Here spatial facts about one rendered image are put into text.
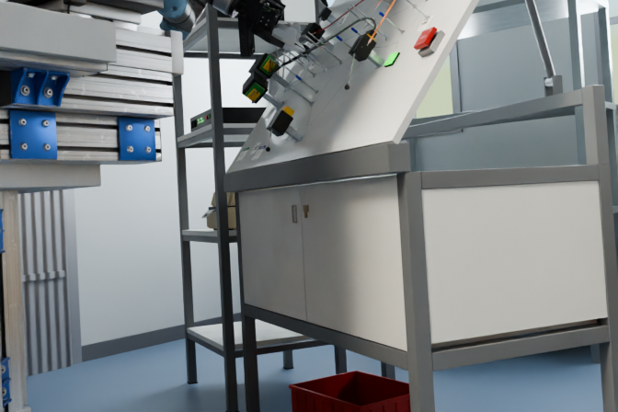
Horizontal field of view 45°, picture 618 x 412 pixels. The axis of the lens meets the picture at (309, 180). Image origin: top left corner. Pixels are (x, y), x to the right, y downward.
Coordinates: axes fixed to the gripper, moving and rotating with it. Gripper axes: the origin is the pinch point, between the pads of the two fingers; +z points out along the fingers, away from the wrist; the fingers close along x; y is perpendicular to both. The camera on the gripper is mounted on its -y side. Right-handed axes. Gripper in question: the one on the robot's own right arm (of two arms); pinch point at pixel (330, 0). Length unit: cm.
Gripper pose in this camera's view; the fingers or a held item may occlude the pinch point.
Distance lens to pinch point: 199.3
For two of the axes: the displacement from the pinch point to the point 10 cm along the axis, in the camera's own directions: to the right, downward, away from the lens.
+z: 4.8, 8.5, 1.9
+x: -3.8, 0.1, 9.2
